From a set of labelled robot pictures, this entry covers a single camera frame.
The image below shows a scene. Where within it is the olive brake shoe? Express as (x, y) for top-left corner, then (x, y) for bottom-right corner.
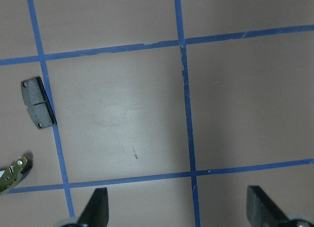
(0, 151), (33, 196)

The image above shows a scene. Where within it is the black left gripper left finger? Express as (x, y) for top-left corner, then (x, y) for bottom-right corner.
(77, 188), (109, 227)

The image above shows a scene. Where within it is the grey brake pad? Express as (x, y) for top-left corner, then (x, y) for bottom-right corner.
(21, 76), (56, 129)

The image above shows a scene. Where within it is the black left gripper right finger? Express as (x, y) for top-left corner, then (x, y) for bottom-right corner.
(246, 186), (294, 227)

